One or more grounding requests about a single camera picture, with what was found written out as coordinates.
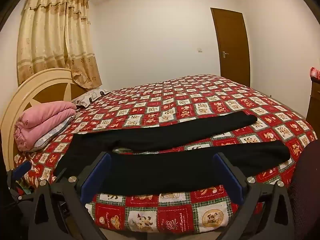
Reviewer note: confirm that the dark maroon cloth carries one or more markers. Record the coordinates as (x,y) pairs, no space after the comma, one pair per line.
(307,185)

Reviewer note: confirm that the folded pink blanket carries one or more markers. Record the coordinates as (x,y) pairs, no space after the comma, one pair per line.
(42,120)

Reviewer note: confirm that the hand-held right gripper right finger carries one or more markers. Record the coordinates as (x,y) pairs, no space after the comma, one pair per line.
(228,177)

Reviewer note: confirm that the beige patterned curtain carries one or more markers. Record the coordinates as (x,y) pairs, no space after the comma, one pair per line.
(50,42)

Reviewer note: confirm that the red checked cloth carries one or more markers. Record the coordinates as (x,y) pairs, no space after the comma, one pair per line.
(315,74)

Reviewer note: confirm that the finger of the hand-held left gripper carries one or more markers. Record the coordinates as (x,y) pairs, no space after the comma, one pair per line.
(21,168)

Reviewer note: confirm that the white patterned pillow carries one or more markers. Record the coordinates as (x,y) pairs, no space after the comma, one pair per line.
(87,97)

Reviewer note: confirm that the black pants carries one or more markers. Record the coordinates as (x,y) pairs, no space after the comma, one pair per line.
(175,170)

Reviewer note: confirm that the red printed patchwork bedspread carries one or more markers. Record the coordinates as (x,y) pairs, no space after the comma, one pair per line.
(175,105)

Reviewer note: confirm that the brown wooden door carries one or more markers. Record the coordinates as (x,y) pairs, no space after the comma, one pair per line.
(232,47)

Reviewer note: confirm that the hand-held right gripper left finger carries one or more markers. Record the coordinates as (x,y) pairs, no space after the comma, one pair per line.
(96,177)

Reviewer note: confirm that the brown wooden dresser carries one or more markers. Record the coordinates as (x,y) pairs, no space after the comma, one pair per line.
(314,105)

